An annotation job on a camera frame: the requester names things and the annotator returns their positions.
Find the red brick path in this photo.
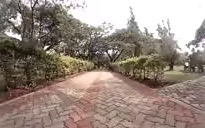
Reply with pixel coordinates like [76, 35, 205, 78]
[0, 69, 205, 128]

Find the grass lawn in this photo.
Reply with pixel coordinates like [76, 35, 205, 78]
[163, 64, 205, 84]

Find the bare soil strip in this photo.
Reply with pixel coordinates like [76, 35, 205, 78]
[0, 70, 91, 107]
[113, 70, 178, 90]

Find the long green hedge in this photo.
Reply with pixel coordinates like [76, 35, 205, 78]
[0, 37, 96, 91]

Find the row of green bushes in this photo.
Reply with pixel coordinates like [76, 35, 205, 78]
[109, 54, 167, 82]

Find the row of trees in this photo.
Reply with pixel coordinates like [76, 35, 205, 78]
[0, 0, 205, 72]

